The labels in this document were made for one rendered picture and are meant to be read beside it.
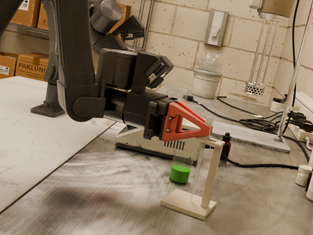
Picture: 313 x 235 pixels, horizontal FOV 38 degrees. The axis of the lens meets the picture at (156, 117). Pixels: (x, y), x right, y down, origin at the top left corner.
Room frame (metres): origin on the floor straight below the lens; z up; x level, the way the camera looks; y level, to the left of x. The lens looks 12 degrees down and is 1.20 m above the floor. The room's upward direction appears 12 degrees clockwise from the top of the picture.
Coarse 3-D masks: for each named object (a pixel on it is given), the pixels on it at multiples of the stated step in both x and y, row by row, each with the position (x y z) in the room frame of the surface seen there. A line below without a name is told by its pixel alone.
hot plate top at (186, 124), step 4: (184, 120) 1.07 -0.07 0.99; (188, 120) 1.07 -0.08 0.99; (184, 124) 1.02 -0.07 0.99; (188, 124) 1.03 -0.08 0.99; (192, 124) 1.04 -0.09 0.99; (184, 128) 1.02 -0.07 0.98; (188, 128) 1.02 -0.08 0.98; (192, 128) 1.02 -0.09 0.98; (196, 128) 1.01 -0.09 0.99; (200, 128) 1.02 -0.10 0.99
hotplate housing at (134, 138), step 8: (120, 136) 1.02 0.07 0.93; (128, 136) 1.02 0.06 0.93; (136, 136) 1.02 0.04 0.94; (120, 144) 1.03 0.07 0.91; (128, 144) 1.02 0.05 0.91; (136, 144) 1.02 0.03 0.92; (144, 144) 1.02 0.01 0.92; (152, 144) 1.02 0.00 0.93; (160, 144) 1.02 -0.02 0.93; (168, 144) 1.01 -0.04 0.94; (176, 144) 1.01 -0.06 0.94; (184, 144) 1.01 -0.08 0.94; (192, 144) 1.01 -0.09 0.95; (200, 144) 1.01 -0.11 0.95; (152, 152) 1.02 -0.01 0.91; (160, 152) 1.02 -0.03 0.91; (168, 152) 1.01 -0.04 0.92
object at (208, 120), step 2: (208, 116) 0.76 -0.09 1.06; (206, 118) 0.75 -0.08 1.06; (208, 118) 0.75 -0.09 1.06; (210, 118) 0.75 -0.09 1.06; (206, 120) 0.75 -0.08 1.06; (208, 120) 0.75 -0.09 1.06; (210, 120) 0.75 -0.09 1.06; (212, 120) 0.75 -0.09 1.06; (204, 122) 0.76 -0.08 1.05; (206, 122) 0.75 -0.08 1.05; (208, 122) 0.75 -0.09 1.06; (210, 122) 0.75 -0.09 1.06; (212, 122) 0.75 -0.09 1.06; (208, 124) 0.75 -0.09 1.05; (210, 124) 0.75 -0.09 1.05; (210, 126) 0.75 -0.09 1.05; (210, 130) 0.75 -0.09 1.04; (210, 132) 0.75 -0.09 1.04; (204, 136) 0.75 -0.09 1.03; (206, 136) 0.75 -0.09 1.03; (208, 136) 0.75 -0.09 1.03; (208, 138) 0.75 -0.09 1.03
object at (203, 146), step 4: (204, 144) 0.75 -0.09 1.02; (204, 148) 0.76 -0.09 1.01; (200, 152) 0.76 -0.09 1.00; (200, 156) 0.76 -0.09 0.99; (200, 160) 0.76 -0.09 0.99; (200, 164) 0.76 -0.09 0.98; (196, 168) 0.76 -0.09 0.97; (196, 172) 0.76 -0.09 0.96; (196, 176) 0.76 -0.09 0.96; (196, 180) 0.76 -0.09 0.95; (192, 188) 0.76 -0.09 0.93; (192, 192) 0.76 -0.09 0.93; (192, 196) 0.76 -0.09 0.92
